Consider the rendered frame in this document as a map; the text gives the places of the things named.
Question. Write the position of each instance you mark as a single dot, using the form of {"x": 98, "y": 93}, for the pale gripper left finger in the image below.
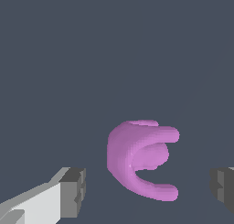
{"x": 45, "y": 200}

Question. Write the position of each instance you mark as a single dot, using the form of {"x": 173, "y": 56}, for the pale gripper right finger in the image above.
{"x": 224, "y": 185}

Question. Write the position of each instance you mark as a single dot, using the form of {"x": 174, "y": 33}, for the pink curved C-shaped object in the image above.
{"x": 122, "y": 154}

